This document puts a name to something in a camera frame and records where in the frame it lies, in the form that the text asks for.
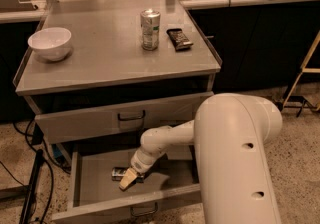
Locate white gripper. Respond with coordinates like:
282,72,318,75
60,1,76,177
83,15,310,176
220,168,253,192
119,148,160,190

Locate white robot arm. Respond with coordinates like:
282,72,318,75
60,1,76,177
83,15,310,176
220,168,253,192
120,93,283,224

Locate open grey middle drawer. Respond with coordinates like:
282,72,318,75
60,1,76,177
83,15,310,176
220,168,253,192
51,130,211,224

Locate grey top drawer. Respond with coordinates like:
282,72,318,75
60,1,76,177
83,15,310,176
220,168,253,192
36,92,213,144

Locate upright silver drink can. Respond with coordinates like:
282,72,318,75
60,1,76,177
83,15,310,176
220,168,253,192
140,9,161,51

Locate black stand leg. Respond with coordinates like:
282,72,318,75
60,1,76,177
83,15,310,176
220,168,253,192
19,149,44,224

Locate dark chocolate bar wrapper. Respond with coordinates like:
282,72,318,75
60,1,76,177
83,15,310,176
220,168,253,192
166,28,193,51

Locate white ceramic bowl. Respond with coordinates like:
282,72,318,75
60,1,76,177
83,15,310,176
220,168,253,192
28,27,72,61

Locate black floor cables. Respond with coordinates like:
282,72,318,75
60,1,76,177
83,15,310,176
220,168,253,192
0,119,72,224

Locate yellow ladder frame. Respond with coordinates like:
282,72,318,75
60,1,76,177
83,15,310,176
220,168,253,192
276,31,320,117

